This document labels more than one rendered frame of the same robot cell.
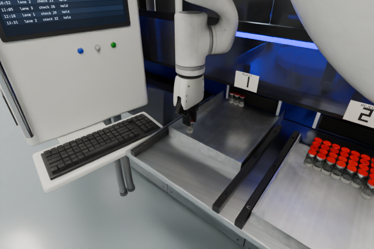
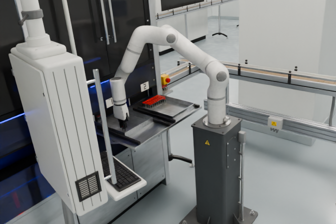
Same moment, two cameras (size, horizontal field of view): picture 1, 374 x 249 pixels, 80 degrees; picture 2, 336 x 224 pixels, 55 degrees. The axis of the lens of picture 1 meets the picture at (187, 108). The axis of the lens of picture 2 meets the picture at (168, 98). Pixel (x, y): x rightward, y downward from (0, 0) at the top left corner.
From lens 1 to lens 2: 1.93 m
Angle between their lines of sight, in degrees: 76
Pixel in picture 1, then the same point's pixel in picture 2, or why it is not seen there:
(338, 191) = (162, 107)
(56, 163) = (131, 177)
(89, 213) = not seen: outside the picture
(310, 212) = (170, 112)
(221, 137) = (131, 124)
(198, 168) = (149, 129)
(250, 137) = (132, 118)
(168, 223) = not seen: outside the picture
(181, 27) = (121, 84)
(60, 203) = not seen: outside the picture
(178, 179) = (155, 133)
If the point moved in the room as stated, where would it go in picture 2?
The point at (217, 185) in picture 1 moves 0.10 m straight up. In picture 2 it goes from (158, 125) to (157, 112)
